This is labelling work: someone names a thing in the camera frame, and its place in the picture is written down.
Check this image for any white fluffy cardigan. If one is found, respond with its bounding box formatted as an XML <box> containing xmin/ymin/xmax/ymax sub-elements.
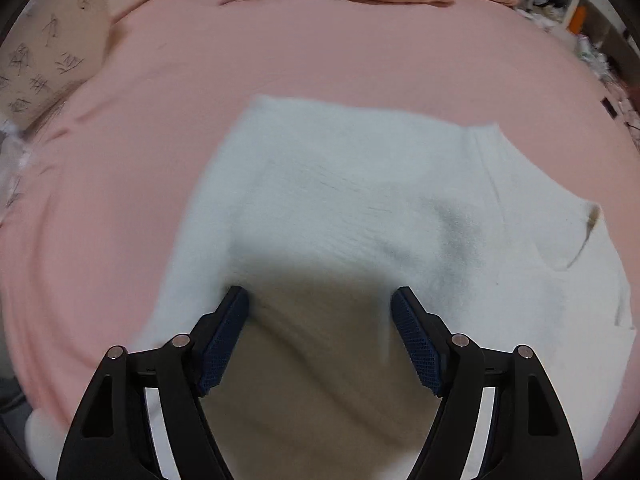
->
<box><xmin>134</xmin><ymin>96</ymin><xmax>636</xmax><ymax>479</ymax></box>

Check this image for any pink bed sheet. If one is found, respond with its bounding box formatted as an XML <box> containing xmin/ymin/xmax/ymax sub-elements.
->
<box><xmin>1</xmin><ymin>0</ymin><xmax>639</xmax><ymax>479</ymax></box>

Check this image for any clear plastic bag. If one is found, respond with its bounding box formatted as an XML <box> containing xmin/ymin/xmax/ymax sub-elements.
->
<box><xmin>0</xmin><ymin>119</ymin><xmax>30</xmax><ymax>217</ymax></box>

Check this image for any white paper bag with writing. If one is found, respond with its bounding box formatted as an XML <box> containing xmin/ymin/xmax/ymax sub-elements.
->
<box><xmin>1</xmin><ymin>0</ymin><xmax>111</xmax><ymax>130</ymax></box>

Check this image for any orange bottle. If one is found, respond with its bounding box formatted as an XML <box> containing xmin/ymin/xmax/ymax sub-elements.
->
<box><xmin>567</xmin><ymin>6</ymin><xmax>587</xmax><ymax>35</ymax></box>

